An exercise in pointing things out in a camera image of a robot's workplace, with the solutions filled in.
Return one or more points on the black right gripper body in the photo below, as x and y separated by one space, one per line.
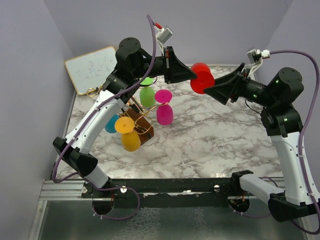
247 87

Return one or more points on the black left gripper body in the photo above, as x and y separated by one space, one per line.
166 65

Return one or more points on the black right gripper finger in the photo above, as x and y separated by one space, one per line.
228 73
222 92

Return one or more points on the red wine glass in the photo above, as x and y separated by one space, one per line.
204 78

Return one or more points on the green wine glass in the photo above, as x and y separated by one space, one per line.
147 93

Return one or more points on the pink wine glass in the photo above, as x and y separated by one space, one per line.
164 113

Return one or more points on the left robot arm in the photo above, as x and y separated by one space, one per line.
132 65

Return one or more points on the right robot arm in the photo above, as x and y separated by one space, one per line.
284 126

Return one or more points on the yellow wine glass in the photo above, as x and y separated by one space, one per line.
129 137

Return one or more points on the blue wine glass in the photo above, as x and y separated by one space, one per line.
110 126

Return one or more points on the gold framed whiteboard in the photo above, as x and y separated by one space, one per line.
90 70

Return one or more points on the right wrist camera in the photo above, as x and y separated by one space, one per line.
256 58

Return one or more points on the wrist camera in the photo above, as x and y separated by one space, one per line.
256 58
162 34

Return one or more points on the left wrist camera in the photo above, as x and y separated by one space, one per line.
162 34

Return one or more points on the gold wire glass rack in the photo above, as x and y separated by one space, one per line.
143 123

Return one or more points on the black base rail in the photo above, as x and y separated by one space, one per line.
166 192

